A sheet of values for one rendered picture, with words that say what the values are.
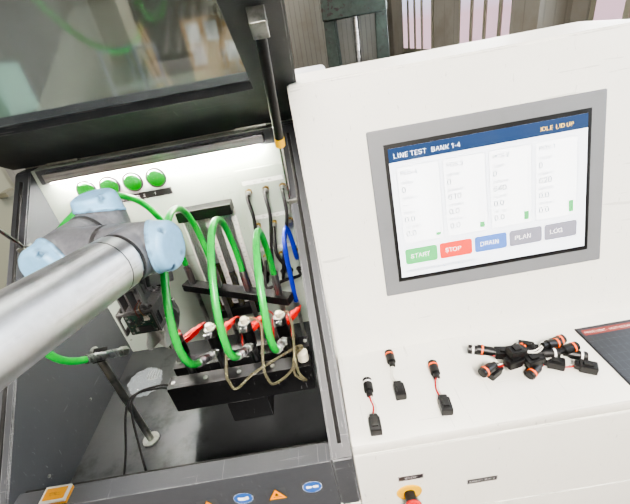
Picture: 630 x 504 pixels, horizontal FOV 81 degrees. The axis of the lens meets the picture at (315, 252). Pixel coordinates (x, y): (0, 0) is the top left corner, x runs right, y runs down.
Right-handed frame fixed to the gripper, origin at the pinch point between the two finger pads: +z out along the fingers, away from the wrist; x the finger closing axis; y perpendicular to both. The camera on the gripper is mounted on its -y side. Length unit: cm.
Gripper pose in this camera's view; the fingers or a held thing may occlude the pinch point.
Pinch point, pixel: (170, 341)
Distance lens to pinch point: 89.4
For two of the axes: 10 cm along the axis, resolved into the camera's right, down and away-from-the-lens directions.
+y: 0.7, 4.9, -8.7
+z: 1.6, 8.6, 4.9
